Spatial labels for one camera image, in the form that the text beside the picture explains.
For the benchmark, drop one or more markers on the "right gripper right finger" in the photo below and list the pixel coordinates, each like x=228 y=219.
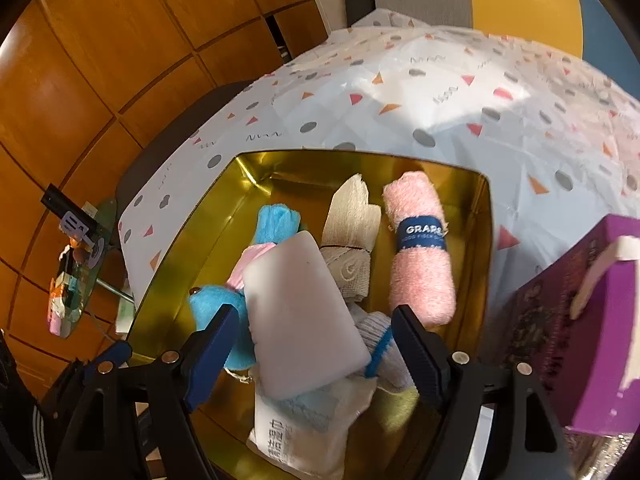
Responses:
x=525 y=438

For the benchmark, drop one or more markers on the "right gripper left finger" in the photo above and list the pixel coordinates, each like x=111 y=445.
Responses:
x=123 y=414

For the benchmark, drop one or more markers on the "wet wipes packet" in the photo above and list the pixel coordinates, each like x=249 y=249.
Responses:
x=306 y=436

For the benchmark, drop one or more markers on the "white sponge block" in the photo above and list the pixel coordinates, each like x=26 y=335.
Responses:
x=304 y=336

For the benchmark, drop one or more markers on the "white knit work glove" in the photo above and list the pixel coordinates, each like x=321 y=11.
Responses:
x=386 y=364

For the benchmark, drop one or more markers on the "pink towel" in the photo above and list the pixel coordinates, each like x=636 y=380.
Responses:
x=420 y=275

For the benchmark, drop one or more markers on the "blue plush toy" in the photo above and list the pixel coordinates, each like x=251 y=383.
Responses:
x=275 y=224

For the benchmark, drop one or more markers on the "beige towel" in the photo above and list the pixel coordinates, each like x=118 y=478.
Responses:
x=348 y=238

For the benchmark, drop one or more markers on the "purple cardboard box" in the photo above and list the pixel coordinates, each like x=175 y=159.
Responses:
x=577 y=325

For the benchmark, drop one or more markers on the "patterned light blue tablecloth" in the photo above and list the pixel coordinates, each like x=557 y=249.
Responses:
x=557 y=140

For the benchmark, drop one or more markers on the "grey yellow blue sofa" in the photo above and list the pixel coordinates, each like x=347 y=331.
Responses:
x=583 y=28

